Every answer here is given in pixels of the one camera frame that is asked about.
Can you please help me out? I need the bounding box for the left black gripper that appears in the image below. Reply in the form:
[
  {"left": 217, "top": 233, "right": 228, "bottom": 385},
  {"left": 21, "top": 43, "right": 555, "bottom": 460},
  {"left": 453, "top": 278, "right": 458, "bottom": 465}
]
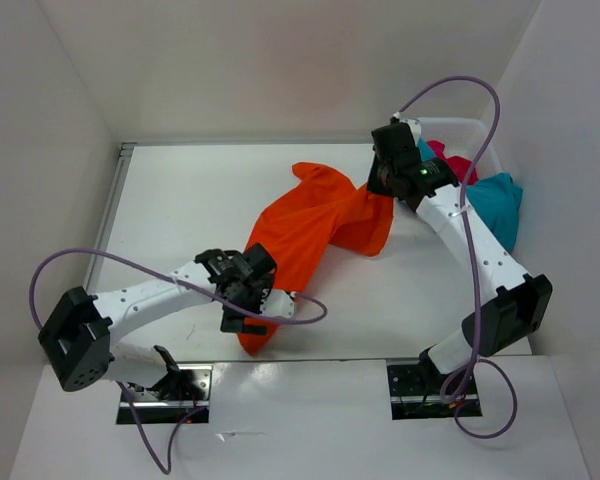
[{"left": 220, "top": 274, "right": 275, "bottom": 335}]

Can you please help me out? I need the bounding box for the orange t shirt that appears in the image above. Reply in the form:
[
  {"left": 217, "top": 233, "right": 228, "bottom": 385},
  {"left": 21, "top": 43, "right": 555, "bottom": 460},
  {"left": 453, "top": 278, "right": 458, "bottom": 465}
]
[{"left": 237, "top": 161, "right": 396, "bottom": 358}]

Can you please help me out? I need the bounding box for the teal t shirt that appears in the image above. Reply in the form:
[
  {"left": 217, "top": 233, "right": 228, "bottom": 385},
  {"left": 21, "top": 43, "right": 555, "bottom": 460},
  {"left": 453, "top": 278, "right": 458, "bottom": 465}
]
[{"left": 417, "top": 138, "right": 523, "bottom": 251}]

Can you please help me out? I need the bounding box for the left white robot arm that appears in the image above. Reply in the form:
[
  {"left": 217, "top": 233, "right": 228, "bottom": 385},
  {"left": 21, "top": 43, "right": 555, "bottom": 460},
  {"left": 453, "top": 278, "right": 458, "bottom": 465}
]
[{"left": 34, "top": 244, "right": 295, "bottom": 400}]

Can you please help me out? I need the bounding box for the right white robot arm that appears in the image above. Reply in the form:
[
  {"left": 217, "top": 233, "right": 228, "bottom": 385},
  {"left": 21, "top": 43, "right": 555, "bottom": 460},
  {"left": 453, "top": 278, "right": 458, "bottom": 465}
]
[{"left": 367, "top": 120, "right": 553, "bottom": 393}]

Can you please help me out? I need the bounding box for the pink t shirt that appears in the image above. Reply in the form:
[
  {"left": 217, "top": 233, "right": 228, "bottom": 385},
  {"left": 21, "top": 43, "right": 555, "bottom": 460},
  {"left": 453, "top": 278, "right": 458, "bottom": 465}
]
[{"left": 426, "top": 140, "right": 472, "bottom": 182}]

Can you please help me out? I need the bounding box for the white plastic basket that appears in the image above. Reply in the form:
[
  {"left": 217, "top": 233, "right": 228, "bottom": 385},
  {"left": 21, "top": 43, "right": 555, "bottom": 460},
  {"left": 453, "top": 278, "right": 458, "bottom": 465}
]
[{"left": 417, "top": 117, "right": 503, "bottom": 179}]

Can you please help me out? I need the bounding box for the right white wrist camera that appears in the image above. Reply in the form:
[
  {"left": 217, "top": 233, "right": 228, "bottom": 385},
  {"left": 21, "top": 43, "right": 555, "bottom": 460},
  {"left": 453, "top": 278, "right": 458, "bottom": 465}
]
[{"left": 390, "top": 112, "right": 422, "bottom": 144}]

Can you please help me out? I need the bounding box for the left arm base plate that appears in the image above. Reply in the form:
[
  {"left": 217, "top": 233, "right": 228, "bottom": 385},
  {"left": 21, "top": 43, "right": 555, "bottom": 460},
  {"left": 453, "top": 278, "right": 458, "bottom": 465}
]
[{"left": 125, "top": 363, "right": 213, "bottom": 425}]

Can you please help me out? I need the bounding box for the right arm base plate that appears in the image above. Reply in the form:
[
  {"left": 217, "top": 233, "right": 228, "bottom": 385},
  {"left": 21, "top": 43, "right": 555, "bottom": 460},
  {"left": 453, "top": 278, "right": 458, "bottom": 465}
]
[{"left": 386, "top": 361, "right": 482, "bottom": 421}]

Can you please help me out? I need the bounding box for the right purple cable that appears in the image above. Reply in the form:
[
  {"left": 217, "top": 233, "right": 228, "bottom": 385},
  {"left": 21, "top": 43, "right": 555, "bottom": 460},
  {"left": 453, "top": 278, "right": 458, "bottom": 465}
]
[{"left": 397, "top": 75, "right": 518, "bottom": 440}]

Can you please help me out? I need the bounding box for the purple cable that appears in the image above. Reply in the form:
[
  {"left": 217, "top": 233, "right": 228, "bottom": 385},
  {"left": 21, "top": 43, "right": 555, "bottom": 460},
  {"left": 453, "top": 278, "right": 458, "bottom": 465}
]
[
  {"left": 397, "top": 75, "right": 518, "bottom": 440},
  {"left": 28, "top": 248, "right": 329, "bottom": 475}
]

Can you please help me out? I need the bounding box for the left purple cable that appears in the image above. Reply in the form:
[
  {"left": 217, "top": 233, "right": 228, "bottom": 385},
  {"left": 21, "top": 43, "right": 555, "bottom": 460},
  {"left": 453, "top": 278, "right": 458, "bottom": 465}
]
[{"left": 28, "top": 248, "right": 329, "bottom": 475}]

